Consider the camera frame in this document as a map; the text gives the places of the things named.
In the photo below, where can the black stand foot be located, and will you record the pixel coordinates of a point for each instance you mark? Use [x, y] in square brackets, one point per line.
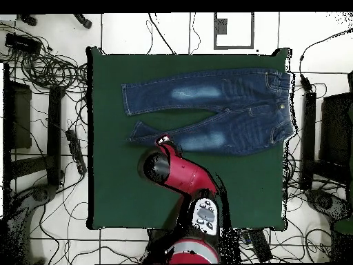
[82, 20]
[29, 20]

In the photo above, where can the black power strip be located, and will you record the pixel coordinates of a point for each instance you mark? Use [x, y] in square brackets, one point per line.
[259, 245]
[75, 150]

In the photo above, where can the grey square frame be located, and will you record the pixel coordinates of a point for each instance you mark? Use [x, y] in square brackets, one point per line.
[220, 26]

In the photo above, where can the black power adapter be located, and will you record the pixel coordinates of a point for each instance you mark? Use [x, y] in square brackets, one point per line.
[306, 82]

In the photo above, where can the dark green table cloth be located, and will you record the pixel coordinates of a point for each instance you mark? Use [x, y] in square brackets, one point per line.
[124, 193]

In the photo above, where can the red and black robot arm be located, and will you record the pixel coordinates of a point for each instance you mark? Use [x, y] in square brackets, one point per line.
[182, 174]

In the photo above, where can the blue denim jeans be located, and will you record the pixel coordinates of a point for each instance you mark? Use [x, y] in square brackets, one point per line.
[220, 91]

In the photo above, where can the black upright bar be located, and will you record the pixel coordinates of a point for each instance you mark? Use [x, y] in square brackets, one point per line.
[309, 124]

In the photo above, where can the black cabinet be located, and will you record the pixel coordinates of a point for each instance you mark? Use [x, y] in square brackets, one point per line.
[336, 124]

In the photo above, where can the black frame stand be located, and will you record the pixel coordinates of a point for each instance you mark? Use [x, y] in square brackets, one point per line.
[54, 132]

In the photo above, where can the black electronics box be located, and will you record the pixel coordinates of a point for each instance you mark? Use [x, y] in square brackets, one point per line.
[22, 42]

